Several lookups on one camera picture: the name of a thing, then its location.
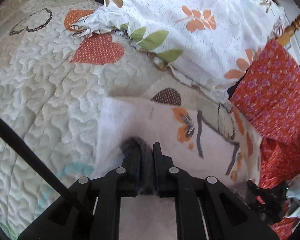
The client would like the red floral fabric cover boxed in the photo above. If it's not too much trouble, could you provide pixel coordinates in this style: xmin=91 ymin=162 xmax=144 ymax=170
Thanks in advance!
xmin=230 ymin=39 xmax=300 ymax=240

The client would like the pale pink printed garment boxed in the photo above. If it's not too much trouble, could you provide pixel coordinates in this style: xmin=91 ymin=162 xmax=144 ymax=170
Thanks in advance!
xmin=91 ymin=97 xmax=261 ymax=239

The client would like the white floral pillow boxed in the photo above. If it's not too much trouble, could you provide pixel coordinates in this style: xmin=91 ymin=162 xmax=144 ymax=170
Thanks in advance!
xmin=73 ymin=0 xmax=285 ymax=92

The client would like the heart-patterned quilted bedspread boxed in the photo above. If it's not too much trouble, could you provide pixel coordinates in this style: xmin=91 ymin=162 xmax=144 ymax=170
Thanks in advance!
xmin=0 ymin=0 xmax=231 ymax=240

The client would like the black cable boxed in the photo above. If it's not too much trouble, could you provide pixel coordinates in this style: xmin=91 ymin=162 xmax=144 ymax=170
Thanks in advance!
xmin=0 ymin=109 xmax=73 ymax=201

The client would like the grey crumpled clothes pile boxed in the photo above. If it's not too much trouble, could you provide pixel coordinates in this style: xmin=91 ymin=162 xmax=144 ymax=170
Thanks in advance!
xmin=285 ymin=174 xmax=300 ymax=218

